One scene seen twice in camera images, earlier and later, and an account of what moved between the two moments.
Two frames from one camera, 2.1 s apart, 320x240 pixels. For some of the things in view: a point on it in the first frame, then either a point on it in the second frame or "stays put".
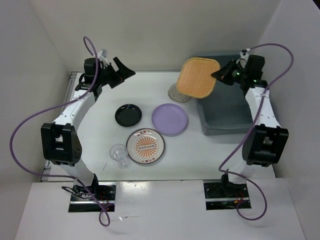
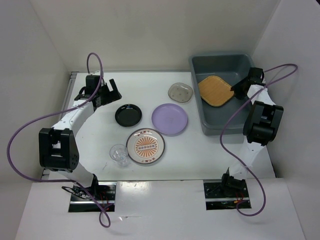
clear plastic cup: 119,153 stays put
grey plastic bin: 226,112 stays put
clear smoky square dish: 172,93 stays put
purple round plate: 169,118 stays put
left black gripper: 122,74 → 112,95
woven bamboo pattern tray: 194,79 → 214,91
